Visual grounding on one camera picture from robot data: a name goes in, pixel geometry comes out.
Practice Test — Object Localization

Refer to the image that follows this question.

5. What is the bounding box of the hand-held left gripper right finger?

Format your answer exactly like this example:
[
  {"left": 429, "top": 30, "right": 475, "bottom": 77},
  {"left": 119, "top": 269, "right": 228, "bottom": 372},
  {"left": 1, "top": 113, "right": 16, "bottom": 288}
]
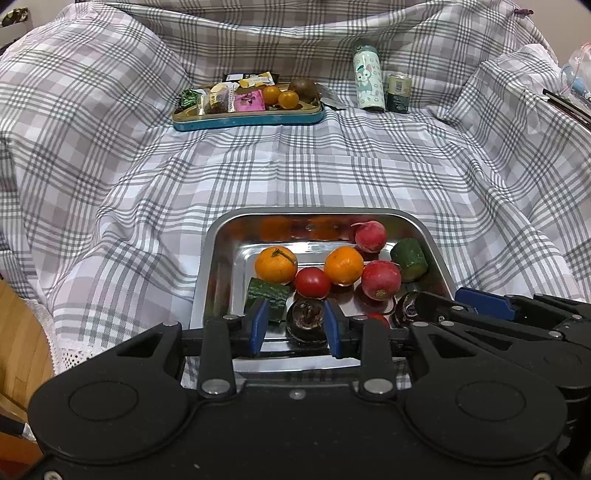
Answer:
[{"left": 323, "top": 298, "right": 490, "bottom": 401}]

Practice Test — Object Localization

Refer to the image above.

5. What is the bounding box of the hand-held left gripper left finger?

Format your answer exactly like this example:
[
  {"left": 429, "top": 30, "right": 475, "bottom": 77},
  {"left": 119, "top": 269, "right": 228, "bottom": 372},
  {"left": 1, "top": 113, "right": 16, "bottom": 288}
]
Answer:
[{"left": 108, "top": 298, "right": 270, "bottom": 400}]

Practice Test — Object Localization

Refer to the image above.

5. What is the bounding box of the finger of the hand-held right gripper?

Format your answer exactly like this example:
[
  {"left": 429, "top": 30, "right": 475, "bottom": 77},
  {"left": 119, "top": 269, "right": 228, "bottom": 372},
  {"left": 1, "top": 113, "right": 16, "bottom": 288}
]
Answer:
[
  {"left": 455, "top": 287, "right": 591, "bottom": 324},
  {"left": 412, "top": 292, "right": 561, "bottom": 386}
]

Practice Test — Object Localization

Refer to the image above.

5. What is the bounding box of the cucumber piece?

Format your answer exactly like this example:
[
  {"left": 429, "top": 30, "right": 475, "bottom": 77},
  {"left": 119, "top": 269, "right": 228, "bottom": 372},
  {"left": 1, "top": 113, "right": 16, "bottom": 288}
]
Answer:
[
  {"left": 390, "top": 239, "right": 428, "bottom": 282},
  {"left": 245, "top": 277, "right": 291, "bottom": 324}
]

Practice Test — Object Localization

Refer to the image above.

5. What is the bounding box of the smooth orange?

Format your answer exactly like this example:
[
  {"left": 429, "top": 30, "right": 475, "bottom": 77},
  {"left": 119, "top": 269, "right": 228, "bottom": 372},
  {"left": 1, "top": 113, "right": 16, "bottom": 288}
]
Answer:
[{"left": 323, "top": 246, "right": 365, "bottom": 286}]

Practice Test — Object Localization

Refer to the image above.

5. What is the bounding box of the orange with green stem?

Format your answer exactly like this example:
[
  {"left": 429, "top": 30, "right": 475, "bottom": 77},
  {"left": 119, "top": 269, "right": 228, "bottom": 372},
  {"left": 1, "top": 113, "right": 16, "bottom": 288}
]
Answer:
[{"left": 255, "top": 246, "right": 298, "bottom": 284}]

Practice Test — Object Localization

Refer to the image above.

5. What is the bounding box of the red radish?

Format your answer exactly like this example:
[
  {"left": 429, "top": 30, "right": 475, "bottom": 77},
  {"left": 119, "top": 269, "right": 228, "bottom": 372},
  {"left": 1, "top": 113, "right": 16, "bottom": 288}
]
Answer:
[
  {"left": 353, "top": 220, "right": 387, "bottom": 254},
  {"left": 361, "top": 260, "right": 402, "bottom": 302}
]

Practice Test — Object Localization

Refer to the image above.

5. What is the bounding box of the stainless steel tray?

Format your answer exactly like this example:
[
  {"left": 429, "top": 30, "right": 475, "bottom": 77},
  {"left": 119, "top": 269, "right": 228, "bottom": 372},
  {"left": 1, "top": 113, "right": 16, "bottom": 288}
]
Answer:
[{"left": 190, "top": 208, "right": 455, "bottom": 370}]

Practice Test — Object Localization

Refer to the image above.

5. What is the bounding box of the white lace cloth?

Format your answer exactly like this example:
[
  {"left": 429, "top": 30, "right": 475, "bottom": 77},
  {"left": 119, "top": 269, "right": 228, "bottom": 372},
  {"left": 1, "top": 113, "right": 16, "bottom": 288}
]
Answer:
[{"left": 21, "top": 295, "right": 204, "bottom": 384}]

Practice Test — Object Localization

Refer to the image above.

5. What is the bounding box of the grey plaid blanket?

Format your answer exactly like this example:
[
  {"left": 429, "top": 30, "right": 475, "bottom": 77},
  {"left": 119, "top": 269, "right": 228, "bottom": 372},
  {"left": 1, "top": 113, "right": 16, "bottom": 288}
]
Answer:
[{"left": 0, "top": 0, "right": 591, "bottom": 370}]

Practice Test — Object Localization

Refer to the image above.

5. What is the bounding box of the blue tin tray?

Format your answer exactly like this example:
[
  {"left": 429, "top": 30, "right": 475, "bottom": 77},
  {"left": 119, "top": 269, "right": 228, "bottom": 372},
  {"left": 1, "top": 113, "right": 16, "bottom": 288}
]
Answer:
[{"left": 172, "top": 99, "right": 324, "bottom": 133}]

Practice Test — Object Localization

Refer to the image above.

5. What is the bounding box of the black flat object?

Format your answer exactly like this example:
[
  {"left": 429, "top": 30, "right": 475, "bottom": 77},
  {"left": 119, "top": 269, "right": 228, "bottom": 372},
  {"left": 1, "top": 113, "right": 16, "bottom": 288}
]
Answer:
[{"left": 542, "top": 88, "right": 591, "bottom": 123}]

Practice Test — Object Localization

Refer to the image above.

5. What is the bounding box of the green drink can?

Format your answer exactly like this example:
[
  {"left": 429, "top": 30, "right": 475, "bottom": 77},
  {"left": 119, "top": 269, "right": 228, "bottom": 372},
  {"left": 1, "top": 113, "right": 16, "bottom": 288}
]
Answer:
[{"left": 385, "top": 74, "right": 411, "bottom": 114}]

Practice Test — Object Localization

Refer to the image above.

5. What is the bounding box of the pink snack packet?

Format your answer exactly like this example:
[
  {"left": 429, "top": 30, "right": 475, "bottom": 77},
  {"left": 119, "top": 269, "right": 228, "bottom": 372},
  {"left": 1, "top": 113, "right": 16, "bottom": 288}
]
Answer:
[{"left": 233, "top": 90, "right": 265, "bottom": 112}]

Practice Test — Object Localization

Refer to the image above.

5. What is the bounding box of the silver foil packet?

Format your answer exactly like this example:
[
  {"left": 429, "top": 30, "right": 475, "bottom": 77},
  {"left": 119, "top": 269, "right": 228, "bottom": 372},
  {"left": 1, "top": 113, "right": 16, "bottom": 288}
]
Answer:
[{"left": 318, "top": 88, "right": 347, "bottom": 110}]

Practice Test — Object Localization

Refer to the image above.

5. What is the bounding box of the clear brown snack packet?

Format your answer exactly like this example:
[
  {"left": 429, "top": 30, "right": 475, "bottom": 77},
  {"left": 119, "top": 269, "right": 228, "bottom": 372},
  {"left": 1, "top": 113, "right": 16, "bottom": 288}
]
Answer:
[{"left": 199, "top": 85, "right": 236, "bottom": 114}]

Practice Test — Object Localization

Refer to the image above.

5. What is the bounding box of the brown kiwi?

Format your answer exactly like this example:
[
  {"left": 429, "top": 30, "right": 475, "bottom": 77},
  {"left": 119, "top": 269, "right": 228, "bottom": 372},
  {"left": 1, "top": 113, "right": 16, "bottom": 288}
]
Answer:
[{"left": 288, "top": 78, "right": 320, "bottom": 103}]

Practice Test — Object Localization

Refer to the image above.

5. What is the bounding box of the clear plastic bag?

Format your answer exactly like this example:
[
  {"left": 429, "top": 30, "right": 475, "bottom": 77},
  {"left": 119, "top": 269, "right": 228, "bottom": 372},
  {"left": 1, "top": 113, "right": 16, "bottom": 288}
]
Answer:
[{"left": 560, "top": 44, "right": 591, "bottom": 100}]

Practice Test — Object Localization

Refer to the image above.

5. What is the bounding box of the black snack packet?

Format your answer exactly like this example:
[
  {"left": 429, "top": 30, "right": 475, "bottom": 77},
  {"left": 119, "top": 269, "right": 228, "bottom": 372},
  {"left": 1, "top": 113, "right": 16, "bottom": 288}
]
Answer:
[{"left": 223, "top": 73, "right": 280, "bottom": 86}]

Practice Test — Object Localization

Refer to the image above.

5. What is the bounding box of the cartoon print water bottle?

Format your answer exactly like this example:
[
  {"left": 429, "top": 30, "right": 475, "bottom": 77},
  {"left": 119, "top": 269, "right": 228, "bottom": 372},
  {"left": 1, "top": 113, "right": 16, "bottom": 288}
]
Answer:
[{"left": 353, "top": 42, "right": 386, "bottom": 113}]

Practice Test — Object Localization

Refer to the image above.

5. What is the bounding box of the cardboard box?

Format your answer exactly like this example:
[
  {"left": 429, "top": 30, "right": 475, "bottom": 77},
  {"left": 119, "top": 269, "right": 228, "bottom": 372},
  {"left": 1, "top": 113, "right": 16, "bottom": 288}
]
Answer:
[{"left": 0, "top": 7, "right": 33, "bottom": 29}]

